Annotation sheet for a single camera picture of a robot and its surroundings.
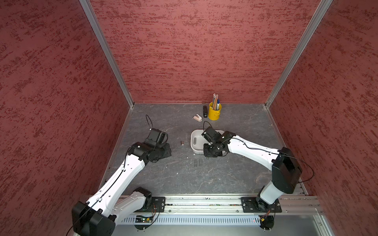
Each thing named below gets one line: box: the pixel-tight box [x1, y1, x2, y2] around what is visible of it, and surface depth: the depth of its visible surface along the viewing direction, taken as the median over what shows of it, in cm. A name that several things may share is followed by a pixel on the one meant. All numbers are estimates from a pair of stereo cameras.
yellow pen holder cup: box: [208, 101, 222, 121], surface depth 109 cm
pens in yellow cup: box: [212, 93, 221, 111], surface depth 108 cm
